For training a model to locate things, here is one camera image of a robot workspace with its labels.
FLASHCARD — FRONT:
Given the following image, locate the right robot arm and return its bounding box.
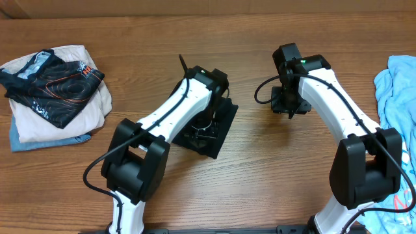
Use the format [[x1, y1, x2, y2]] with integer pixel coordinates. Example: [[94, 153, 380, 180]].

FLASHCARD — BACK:
[[271, 43, 402, 233]]

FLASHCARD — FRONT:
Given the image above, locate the blue folded garment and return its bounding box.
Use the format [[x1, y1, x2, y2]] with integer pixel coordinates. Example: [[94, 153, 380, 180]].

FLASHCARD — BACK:
[[9, 116, 91, 153]]

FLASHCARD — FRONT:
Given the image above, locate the light blue garment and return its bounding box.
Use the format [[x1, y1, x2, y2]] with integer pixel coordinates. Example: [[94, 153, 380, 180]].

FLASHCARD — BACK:
[[358, 55, 415, 234]]

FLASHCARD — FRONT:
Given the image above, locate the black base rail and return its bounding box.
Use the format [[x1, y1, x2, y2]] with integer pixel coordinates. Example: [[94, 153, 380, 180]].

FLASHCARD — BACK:
[[77, 223, 318, 234]]

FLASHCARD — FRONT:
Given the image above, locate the black orange patterned garment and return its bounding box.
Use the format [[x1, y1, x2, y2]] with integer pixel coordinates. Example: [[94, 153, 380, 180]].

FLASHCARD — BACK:
[[1, 49, 105, 129]]

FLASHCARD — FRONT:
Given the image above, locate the black t-shirt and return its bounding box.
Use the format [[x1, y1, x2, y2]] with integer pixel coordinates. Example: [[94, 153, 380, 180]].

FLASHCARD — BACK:
[[172, 97, 239, 159]]

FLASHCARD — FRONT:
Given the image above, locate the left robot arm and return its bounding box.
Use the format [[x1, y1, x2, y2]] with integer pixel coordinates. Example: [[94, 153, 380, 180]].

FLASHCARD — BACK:
[[101, 66, 238, 233]]

